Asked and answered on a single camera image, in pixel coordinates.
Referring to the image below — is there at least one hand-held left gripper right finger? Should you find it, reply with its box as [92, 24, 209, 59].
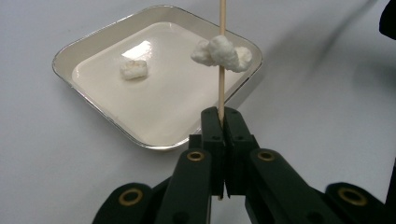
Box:
[223, 106, 344, 224]

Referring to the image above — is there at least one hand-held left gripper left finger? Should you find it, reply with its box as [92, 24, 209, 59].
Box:
[154, 106, 226, 224]

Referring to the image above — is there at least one square silver-rimmed tray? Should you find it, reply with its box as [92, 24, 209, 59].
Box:
[51, 4, 263, 152]

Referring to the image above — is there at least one thin wooden skewer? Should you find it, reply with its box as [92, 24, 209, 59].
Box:
[218, 0, 227, 200]

